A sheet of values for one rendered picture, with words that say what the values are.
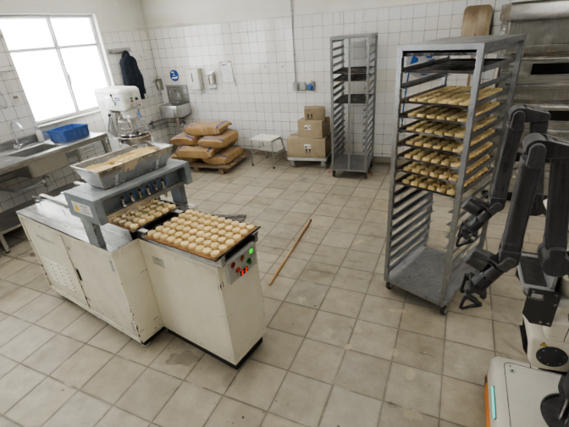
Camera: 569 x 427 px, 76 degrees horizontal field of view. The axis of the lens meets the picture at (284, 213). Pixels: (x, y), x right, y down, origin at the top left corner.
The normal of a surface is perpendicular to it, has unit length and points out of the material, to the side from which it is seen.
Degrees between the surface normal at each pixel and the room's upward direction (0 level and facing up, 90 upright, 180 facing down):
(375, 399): 0
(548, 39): 90
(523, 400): 0
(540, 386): 0
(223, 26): 90
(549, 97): 90
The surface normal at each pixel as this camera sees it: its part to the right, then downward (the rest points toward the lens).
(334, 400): -0.07, -0.89
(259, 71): -0.40, 0.44
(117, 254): 0.83, 0.19
